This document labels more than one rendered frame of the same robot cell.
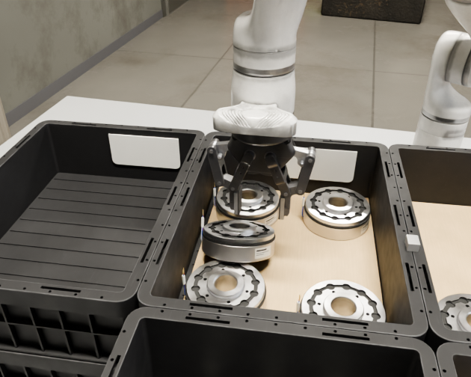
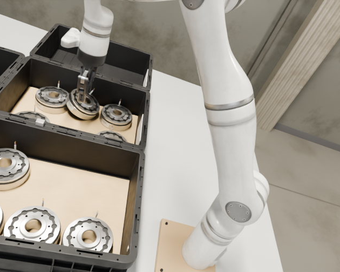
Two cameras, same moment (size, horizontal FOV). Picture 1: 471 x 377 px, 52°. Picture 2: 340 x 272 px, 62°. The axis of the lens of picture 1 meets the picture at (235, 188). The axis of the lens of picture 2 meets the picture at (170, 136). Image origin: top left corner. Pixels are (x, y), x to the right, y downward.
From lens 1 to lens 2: 0.93 m
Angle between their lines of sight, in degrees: 52
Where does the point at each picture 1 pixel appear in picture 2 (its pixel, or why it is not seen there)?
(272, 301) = (51, 115)
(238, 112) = (72, 31)
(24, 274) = (78, 64)
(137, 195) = not seen: hidden behind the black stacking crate
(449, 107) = (213, 209)
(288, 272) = (68, 124)
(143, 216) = not seen: hidden behind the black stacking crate
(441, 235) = (92, 192)
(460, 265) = (63, 191)
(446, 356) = not seen: outside the picture
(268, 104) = (79, 38)
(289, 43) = (88, 18)
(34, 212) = (115, 68)
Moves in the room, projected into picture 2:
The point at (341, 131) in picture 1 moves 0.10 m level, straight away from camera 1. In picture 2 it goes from (261, 222) to (286, 229)
